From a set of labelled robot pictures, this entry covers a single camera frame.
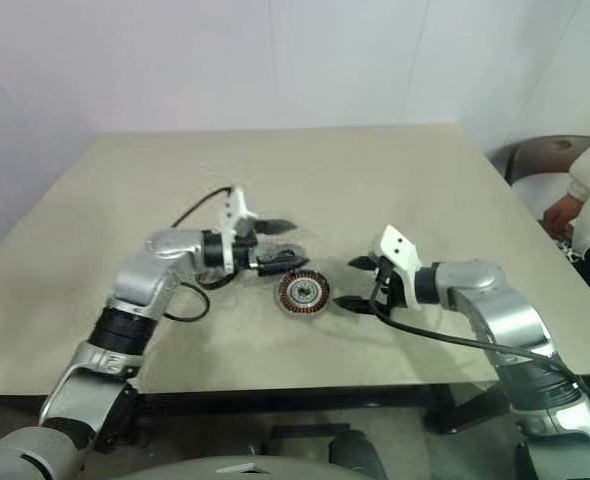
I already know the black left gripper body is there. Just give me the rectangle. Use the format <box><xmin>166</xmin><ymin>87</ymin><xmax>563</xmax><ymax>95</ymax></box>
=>
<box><xmin>233</xmin><ymin>219</ymin><xmax>264</xmax><ymax>275</ymax></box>

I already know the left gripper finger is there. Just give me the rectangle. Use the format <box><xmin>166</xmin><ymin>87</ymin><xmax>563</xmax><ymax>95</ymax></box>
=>
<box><xmin>253</xmin><ymin>218</ymin><xmax>297</xmax><ymax>235</ymax></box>
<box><xmin>256</xmin><ymin>251</ymin><xmax>310</xmax><ymax>277</ymax></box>

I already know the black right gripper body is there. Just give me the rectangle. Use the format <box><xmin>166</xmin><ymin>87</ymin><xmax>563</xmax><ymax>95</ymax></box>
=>
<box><xmin>372</xmin><ymin>256</ymin><xmax>409</xmax><ymax>314</ymax></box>

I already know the round motor housing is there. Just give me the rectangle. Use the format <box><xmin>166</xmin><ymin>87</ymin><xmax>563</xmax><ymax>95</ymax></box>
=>
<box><xmin>274</xmin><ymin>269</ymin><xmax>332</xmax><ymax>318</ymax></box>

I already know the bystander bare hand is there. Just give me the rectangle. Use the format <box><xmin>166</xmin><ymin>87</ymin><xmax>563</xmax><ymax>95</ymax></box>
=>
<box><xmin>543</xmin><ymin>193</ymin><xmax>584</xmax><ymax>236</ymax></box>

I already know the dark rounded shape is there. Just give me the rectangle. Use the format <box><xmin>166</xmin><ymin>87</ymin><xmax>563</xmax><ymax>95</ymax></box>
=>
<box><xmin>327</xmin><ymin>429</ymin><xmax>387</xmax><ymax>480</ymax></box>

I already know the dark grey folding chair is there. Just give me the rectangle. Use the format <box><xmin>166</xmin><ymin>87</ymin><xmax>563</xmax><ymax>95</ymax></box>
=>
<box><xmin>488</xmin><ymin>133</ymin><xmax>590</xmax><ymax>189</ymax></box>

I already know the grey robot torso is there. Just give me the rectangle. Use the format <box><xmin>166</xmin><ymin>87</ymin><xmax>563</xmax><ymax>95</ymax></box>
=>
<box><xmin>119</xmin><ymin>452</ymin><xmax>361</xmax><ymax>480</ymax></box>

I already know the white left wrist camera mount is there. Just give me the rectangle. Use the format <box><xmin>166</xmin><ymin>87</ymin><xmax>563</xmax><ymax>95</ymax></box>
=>
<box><xmin>217</xmin><ymin>184</ymin><xmax>260</xmax><ymax>275</ymax></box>

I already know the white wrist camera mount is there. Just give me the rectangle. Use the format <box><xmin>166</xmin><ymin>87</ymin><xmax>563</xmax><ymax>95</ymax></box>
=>
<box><xmin>217</xmin><ymin>184</ymin><xmax>260</xmax><ymax>275</ymax></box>
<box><xmin>372</xmin><ymin>224</ymin><xmax>422</xmax><ymax>309</ymax></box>

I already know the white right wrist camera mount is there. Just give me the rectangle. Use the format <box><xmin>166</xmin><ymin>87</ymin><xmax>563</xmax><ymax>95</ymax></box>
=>
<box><xmin>372</xmin><ymin>224</ymin><xmax>422</xmax><ymax>309</ymax></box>

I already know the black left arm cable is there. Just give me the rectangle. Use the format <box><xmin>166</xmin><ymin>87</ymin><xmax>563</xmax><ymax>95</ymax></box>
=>
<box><xmin>166</xmin><ymin>186</ymin><xmax>237</xmax><ymax>322</ymax></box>

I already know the black table leg frame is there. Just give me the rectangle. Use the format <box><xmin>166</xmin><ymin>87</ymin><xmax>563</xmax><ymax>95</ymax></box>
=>
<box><xmin>124</xmin><ymin>382</ymin><xmax>514</xmax><ymax>436</ymax></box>

